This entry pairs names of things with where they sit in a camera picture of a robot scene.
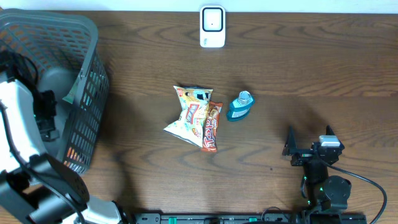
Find blue mouthwash bottle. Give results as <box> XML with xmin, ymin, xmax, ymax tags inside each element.
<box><xmin>226</xmin><ymin>91</ymin><xmax>255</xmax><ymax>121</ymax></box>

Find orange chocolate bar wrapper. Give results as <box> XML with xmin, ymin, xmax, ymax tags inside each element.
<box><xmin>201</xmin><ymin>101</ymin><xmax>223</xmax><ymax>152</ymax></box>

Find cream snack bag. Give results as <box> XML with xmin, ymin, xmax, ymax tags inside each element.
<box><xmin>164</xmin><ymin>86</ymin><xmax>213</xmax><ymax>147</ymax></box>

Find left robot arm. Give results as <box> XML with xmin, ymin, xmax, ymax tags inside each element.
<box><xmin>1</xmin><ymin>50</ymin><xmax>132</xmax><ymax>223</ymax></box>

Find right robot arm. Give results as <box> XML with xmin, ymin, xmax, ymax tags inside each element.
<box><xmin>282</xmin><ymin>126</ymin><xmax>351</xmax><ymax>223</ymax></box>

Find white barcode scanner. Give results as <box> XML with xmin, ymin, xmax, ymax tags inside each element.
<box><xmin>200</xmin><ymin>6</ymin><xmax>226</xmax><ymax>48</ymax></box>

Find grey plastic shopping basket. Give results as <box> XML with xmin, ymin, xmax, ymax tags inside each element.
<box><xmin>1</xmin><ymin>9</ymin><xmax>109</xmax><ymax>174</ymax></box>

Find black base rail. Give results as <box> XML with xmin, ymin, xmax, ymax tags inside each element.
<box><xmin>134</xmin><ymin>212</ymin><xmax>367</xmax><ymax>224</ymax></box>

